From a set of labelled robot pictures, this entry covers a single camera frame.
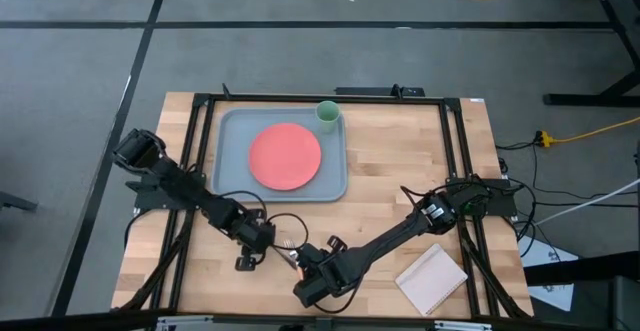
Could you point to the white spiral notebook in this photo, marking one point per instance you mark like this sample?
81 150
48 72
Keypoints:
432 278

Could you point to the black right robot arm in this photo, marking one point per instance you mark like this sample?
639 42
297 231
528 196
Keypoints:
390 236

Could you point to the light green plastic cup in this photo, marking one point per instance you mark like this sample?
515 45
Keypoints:
327 113

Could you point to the black aluminium table frame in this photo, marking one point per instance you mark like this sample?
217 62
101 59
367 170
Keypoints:
275 99

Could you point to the white paper sheet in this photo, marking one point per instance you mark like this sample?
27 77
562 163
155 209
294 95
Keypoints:
540 256

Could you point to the black floor beam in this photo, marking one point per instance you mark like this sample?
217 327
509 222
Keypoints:
590 268

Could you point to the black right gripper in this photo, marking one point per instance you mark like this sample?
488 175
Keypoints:
325 281

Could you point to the grey plastic tray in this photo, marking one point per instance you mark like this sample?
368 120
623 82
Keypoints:
235 171

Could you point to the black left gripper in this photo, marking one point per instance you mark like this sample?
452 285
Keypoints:
260 238

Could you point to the grey furniture foot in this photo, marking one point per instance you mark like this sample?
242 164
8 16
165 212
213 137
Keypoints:
15 202

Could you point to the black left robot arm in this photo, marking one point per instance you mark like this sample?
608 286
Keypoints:
175 181

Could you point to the pink round plate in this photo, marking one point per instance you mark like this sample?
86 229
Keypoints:
285 156

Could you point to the black bar-shaped device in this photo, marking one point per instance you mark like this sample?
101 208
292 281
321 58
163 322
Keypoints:
370 91

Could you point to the black stand with feet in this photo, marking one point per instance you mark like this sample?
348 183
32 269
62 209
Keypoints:
590 99

